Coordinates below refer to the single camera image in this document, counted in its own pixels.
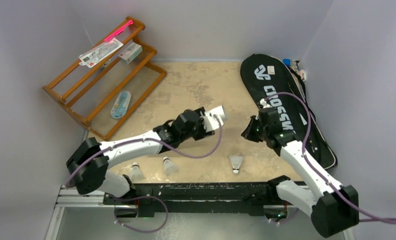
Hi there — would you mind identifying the white shuttlecock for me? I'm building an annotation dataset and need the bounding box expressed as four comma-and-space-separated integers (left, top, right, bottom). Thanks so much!
163, 156, 179, 176
229, 155, 244, 174
128, 162, 145, 181

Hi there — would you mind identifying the black CROSSWAY racket bag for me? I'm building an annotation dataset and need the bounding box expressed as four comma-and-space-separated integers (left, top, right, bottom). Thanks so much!
240, 53, 321, 170

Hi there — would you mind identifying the white shuttlecock tube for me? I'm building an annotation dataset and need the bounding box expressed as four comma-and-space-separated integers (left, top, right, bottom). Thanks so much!
206, 105, 228, 127

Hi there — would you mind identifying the black SPORT racket bag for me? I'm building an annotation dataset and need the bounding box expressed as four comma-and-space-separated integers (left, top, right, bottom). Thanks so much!
287, 66, 338, 170

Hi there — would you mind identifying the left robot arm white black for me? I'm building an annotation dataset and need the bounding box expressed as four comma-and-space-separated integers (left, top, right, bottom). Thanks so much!
65, 105, 226, 205

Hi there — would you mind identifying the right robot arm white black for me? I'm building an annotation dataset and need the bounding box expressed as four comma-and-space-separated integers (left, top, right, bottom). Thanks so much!
241, 107, 360, 238

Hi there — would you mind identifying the light blue blister pack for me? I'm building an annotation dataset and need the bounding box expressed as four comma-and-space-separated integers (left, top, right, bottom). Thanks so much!
110, 91, 131, 120

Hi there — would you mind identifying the blue white small object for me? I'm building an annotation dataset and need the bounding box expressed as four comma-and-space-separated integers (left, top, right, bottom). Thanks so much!
283, 58, 299, 67

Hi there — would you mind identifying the small teal white box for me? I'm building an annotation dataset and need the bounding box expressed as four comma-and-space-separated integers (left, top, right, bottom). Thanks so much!
118, 42, 142, 64

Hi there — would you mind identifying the wooden rack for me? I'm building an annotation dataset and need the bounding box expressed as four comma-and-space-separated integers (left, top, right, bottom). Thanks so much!
43, 16, 167, 141

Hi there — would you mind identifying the flat packaged item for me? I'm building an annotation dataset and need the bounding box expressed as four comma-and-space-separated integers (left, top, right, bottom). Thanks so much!
78, 38, 124, 68

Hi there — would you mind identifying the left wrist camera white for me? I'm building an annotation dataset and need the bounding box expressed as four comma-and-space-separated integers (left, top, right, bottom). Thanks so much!
203, 112, 224, 132

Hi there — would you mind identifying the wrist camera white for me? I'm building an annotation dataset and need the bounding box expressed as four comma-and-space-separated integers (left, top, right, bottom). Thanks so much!
259, 98, 272, 109
203, 112, 224, 132

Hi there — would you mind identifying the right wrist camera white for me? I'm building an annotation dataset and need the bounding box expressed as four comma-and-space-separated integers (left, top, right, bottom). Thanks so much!
259, 98, 272, 109

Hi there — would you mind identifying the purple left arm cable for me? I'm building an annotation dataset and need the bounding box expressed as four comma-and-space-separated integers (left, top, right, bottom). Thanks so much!
64, 115, 224, 189

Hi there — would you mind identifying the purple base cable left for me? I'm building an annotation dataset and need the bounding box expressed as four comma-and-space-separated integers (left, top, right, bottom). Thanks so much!
114, 194, 170, 234

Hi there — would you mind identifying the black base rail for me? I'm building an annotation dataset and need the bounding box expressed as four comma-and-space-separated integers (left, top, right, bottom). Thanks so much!
103, 175, 289, 217

